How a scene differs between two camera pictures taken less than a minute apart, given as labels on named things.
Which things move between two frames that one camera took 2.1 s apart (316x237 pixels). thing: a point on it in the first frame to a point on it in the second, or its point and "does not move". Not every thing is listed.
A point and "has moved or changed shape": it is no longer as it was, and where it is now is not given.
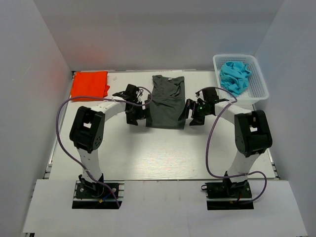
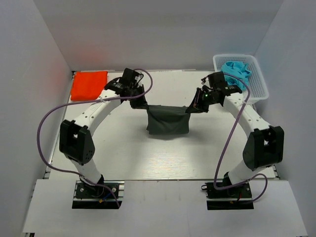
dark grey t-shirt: (167, 109) has moved or changed shape
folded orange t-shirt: (90, 84) does not move
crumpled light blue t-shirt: (234, 76) does not move
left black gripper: (132, 119) to (141, 103)
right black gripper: (191, 104) to (196, 104)
